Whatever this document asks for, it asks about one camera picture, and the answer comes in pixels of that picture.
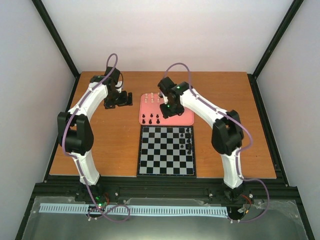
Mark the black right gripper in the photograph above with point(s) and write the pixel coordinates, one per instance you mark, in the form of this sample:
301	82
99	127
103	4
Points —
165	113

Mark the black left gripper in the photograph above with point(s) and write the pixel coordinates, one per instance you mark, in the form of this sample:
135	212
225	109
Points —
123	102

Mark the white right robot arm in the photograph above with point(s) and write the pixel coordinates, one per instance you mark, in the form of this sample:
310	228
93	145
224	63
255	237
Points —
226	136

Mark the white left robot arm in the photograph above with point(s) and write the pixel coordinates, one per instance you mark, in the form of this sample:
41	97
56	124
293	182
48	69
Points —
75	134

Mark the pink plastic tray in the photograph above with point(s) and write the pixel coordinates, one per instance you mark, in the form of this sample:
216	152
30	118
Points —
186	119

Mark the black white chessboard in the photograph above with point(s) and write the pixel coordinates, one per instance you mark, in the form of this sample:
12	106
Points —
160	154

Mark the black aluminium frame base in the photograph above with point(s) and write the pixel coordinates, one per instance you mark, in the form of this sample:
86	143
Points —
279	189

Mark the black left frame post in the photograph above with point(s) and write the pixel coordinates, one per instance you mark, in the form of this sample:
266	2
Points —
43	13

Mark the black frame post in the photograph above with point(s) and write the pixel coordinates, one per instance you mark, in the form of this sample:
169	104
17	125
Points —
43	13
283	26

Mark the light blue cable duct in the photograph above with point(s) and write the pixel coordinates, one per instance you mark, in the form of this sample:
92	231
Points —
139	210

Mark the black right frame post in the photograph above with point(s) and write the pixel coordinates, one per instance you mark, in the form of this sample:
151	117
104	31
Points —
283	26

